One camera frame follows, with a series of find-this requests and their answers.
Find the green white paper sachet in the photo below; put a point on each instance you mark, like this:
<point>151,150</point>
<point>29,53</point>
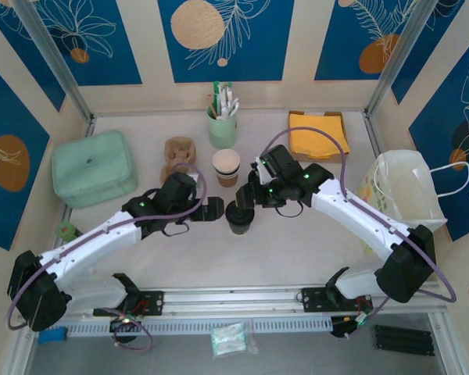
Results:
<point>218,93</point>
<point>228,91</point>

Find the mint green zip pouch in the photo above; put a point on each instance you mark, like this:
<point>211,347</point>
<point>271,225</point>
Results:
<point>90,168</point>

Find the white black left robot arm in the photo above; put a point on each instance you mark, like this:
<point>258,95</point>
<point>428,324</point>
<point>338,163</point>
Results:
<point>94,242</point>

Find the clear bag of packets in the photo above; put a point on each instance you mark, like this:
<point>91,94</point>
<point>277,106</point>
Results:
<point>228,340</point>

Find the green cylindrical bottle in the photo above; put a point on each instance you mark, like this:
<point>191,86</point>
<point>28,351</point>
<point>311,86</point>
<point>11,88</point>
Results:
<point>67,231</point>

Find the aluminium frame post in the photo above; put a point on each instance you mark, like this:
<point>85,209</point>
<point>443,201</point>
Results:
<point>399,58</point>
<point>57,62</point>

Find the brown kraft paper cup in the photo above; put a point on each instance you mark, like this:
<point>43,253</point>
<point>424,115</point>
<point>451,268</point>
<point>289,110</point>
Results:
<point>226,181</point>

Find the white printed paper bag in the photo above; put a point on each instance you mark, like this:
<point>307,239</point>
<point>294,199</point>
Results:
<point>406,187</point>

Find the wooden stirrer stick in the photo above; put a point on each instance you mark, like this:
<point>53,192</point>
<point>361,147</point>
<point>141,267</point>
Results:
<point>211,105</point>

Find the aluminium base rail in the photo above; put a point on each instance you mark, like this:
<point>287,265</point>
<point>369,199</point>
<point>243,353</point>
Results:
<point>234,298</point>

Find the pulp cup carrier tray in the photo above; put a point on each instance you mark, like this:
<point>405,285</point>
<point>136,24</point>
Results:
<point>180,150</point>

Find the black printed paper cup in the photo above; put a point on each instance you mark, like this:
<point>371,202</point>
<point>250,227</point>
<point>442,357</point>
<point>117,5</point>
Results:
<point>241,229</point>

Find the yellow paper napkin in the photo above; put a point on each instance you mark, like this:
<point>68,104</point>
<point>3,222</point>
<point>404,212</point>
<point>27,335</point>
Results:
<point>319,157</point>
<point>316,136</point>

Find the mint green holder mug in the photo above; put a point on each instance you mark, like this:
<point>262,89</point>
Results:
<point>222,133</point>

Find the black controller board with LED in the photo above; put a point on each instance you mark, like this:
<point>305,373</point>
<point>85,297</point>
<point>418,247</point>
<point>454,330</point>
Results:
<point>125,324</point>
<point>346,330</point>

